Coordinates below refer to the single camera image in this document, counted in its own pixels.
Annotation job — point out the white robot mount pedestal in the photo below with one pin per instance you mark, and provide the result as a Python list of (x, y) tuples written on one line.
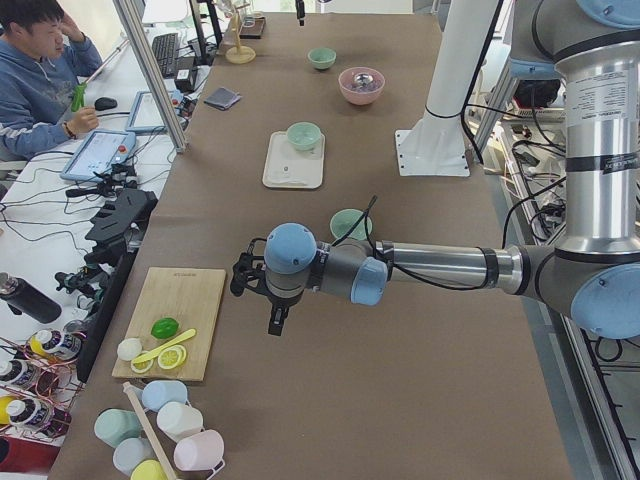
[(435, 145)]

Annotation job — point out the white garlic bulb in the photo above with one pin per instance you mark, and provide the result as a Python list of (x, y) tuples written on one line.
[(129, 348)]

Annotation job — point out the wooden banana stand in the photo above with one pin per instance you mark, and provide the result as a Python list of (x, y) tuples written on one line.
[(238, 54)]

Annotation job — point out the white cup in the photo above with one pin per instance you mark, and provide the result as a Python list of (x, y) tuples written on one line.
[(179, 421)]

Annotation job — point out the yellow cup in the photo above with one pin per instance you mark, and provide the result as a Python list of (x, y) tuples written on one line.
[(148, 470)]

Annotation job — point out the green bowl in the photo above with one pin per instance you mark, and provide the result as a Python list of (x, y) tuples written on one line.
[(303, 136), (352, 220)]

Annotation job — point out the pink cup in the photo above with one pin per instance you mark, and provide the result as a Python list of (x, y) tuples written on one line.
[(200, 451)]

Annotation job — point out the green cup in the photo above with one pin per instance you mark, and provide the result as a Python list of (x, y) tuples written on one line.
[(113, 426)]

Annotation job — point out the person in blue hoodie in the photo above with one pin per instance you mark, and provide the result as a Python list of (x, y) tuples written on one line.
[(43, 54)]

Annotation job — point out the black gripper stand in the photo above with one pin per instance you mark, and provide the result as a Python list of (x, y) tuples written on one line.
[(111, 222)]

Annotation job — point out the green bowl end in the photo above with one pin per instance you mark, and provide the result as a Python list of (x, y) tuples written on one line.
[(322, 58)]

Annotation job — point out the metal ice scoop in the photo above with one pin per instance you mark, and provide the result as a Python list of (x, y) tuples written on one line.
[(362, 80)]

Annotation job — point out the pink bowl with ice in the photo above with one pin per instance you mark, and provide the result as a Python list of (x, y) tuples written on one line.
[(364, 96)]

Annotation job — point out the green bowl on tray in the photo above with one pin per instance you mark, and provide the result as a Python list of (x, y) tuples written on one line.
[(303, 136)]

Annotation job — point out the dark wooden tray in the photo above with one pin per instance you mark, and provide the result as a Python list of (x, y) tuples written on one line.
[(252, 27)]

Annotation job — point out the grey blue cup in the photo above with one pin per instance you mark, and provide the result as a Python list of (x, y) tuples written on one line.
[(130, 453)]

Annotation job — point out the black water bottle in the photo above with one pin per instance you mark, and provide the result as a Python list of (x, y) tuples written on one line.
[(24, 298)]

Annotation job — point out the aluminium frame post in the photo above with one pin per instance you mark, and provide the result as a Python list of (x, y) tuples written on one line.
[(131, 22)]

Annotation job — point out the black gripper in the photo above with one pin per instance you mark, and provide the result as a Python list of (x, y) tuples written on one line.
[(278, 303), (300, 7)]

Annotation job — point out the wooden cup rack stick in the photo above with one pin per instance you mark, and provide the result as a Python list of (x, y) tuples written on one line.
[(157, 448)]

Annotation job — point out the yellow sauce bottle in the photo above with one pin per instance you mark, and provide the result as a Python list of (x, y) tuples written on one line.
[(59, 344)]

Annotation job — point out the grey folded cloth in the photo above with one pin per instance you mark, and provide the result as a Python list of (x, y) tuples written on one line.
[(222, 98)]

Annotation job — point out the lemon slice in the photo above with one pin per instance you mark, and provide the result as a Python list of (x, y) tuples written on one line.
[(172, 357), (141, 367)]

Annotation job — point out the black keyboard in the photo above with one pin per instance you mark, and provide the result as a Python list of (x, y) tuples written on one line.
[(164, 48)]

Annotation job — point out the green lime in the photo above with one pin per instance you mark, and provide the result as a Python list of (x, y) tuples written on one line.
[(164, 328)]

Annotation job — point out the blue teach pendant tablet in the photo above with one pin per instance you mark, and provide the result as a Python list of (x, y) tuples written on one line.
[(99, 151)]

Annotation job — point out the black computer mouse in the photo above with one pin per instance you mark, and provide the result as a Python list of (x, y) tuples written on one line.
[(105, 103)]

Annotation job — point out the yellow plastic knife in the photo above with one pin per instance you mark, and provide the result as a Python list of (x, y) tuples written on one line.
[(186, 335)]

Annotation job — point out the cream rabbit tray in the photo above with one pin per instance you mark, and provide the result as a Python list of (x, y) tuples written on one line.
[(287, 168)]

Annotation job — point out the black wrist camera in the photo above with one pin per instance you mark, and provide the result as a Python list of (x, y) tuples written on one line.
[(248, 273)]

